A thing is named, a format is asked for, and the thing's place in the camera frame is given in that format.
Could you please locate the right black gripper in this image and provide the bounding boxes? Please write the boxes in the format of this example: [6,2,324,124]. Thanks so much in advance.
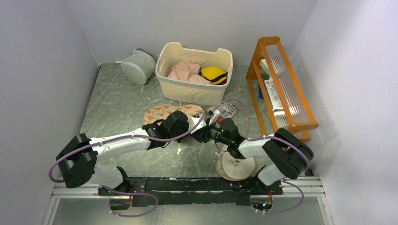
[190,118,230,146]

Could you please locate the floral mesh laundry bag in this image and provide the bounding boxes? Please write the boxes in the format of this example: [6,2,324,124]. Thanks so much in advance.
[143,104,204,125]

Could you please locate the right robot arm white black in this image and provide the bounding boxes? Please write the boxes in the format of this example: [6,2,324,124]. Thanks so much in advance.
[191,118,314,194]

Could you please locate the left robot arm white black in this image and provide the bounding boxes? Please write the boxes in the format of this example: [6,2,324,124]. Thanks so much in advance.
[48,111,205,195]

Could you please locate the cream plastic laundry basket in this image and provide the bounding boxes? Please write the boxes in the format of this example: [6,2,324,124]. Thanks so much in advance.
[155,42,233,105]

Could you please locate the grey round mesh bag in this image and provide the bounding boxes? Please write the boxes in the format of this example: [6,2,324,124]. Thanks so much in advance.
[121,48,157,85]

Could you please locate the marker pen pack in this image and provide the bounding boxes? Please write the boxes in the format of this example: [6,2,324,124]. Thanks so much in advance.
[207,101,239,124]

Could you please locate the beige round glasses pouch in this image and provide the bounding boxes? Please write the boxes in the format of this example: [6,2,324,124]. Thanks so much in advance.
[216,152,256,181]

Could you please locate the yellow black cloth in basket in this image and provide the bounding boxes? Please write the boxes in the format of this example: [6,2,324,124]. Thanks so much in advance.
[199,67,228,85]

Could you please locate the pink cloth in basket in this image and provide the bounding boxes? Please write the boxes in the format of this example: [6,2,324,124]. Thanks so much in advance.
[167,60,211,84]

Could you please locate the white box in rack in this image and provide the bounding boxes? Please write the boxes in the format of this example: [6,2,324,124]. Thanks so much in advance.
[264,80,283,111]

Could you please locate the orange wooden rack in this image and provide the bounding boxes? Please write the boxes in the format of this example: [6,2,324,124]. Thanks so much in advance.
[246,37,319,143]

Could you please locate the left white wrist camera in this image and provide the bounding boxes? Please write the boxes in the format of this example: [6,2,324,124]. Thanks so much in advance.
[188,116,207,134]

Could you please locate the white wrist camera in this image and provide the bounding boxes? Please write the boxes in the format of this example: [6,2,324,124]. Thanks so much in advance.
[207,111,221,125]
[188,116,207,134]

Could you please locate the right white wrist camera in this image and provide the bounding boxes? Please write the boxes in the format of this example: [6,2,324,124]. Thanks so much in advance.
[207,111,221,125]

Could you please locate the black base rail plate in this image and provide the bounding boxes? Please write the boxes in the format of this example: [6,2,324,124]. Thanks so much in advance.
[98,177,283,210]

